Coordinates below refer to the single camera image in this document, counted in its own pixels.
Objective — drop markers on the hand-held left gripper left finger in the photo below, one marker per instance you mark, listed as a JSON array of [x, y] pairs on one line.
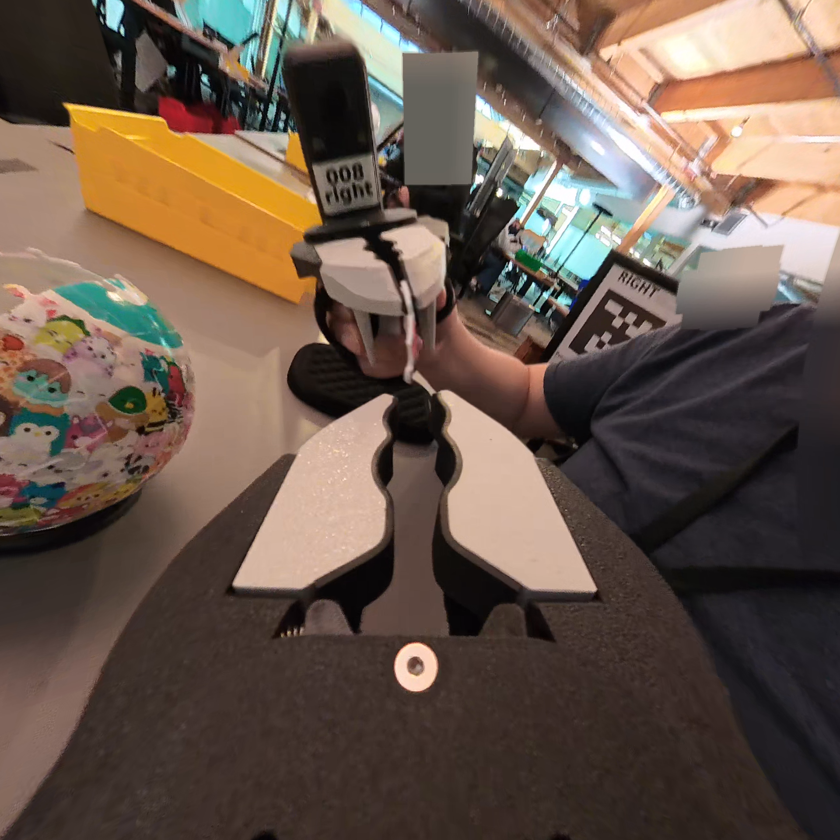
[[315, 518]]

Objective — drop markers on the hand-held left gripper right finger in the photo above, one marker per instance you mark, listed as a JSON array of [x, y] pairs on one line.
[[518, 518]]

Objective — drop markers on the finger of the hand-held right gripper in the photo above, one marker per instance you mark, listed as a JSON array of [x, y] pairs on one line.
[[361, 279], [423, 262]]

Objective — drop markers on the yellow plastic bin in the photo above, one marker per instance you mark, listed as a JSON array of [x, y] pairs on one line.
[[184, 216], [296, 152]]

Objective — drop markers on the colourful puzzle ball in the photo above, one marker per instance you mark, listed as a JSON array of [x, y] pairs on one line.
[[85, 394]]

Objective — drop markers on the person's right forearm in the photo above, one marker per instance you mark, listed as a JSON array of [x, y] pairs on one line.
[[505, 380]]

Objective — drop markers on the person's right hand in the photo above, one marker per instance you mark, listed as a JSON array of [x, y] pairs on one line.
[[387, 341]]

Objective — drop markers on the black wrist rest pad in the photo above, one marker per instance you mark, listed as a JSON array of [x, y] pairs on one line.
[[334, 380]]

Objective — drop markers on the red storage bin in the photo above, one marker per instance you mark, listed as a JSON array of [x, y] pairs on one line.
[[180, 113], [220, 121]]

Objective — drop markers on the black and white tag board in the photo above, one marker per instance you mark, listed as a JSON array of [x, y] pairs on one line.
[[617, 315]]

